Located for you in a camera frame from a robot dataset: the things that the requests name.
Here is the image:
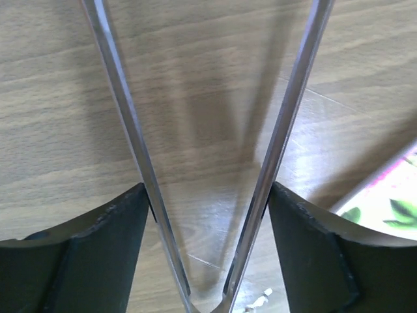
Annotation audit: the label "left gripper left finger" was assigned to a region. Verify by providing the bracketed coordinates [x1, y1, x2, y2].
[1, 183, 149, 312]

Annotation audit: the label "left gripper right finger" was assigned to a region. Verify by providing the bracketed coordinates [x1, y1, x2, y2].
[268, 183, 416, 313]

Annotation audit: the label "metal tongs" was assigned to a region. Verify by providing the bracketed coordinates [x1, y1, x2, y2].
[81, 1, 334, 312]

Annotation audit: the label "small paper scrap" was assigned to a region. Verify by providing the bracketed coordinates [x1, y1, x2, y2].
[244, 288, 273, 312]

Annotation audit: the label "floral serving tray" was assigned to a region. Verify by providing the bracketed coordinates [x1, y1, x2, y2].
[330, 140, 417, 240]

